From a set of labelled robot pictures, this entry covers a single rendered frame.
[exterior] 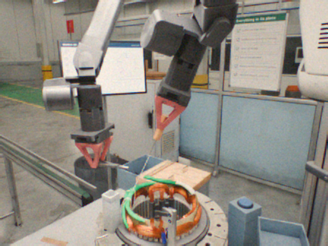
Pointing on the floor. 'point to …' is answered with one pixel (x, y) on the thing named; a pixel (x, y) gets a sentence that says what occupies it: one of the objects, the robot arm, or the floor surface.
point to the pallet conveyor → (59, 184)
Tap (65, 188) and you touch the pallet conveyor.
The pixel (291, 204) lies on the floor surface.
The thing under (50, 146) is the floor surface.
